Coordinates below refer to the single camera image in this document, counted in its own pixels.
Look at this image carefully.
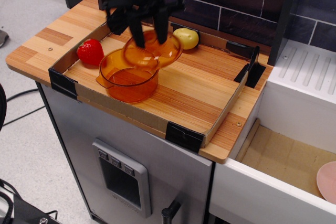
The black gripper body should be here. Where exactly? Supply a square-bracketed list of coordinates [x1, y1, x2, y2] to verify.
[103, 0, 185, 34]

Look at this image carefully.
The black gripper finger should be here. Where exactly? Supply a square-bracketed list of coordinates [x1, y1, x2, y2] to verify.
[153, 8, 169, 44]
[129, 17, 145, 48]

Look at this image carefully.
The orange transparent pot lid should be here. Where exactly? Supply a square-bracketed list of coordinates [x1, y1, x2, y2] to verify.
[122, 30, 183, 69]

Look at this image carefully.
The orange transparent plastic pot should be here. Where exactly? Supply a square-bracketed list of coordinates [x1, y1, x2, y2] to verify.
[96, 49, 159, 103]

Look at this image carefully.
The yellow toy potato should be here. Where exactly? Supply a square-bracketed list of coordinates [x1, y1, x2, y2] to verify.
[173, 28, 200, 50]

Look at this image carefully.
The red toy strawberry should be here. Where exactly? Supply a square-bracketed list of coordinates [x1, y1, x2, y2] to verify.
[77, 39, 104, 66]

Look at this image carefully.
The cardboard fence with black tape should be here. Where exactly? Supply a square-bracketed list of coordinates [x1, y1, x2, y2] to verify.
[48, 5, 272, 163]

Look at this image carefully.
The white toy sink unit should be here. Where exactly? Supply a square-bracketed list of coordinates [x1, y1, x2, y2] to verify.
[209, 40, 335, 223]

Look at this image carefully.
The pink plate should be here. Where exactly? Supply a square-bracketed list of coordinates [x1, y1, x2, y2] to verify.
[316, 161, 336, 204]

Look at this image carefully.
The black floor cable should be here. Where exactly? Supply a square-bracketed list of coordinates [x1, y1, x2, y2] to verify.
[2, 89, 46, 127]

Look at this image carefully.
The black upright post right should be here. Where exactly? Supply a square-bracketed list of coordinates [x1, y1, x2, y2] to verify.
[267, 0, 299, 66]

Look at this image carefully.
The black oven handle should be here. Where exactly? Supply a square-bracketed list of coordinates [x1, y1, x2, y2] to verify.
[161, 200, 181, 224]

